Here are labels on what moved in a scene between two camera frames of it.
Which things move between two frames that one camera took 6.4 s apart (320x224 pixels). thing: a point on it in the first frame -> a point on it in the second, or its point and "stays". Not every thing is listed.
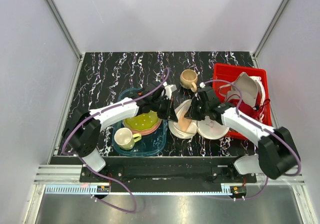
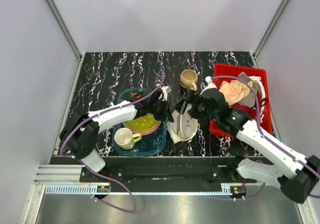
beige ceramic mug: x=188 y=78 stays
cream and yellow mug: x=124 y=139 stays
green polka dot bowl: x=143 y=122 stays
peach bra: x=183 y=123 -> x=235 y=90
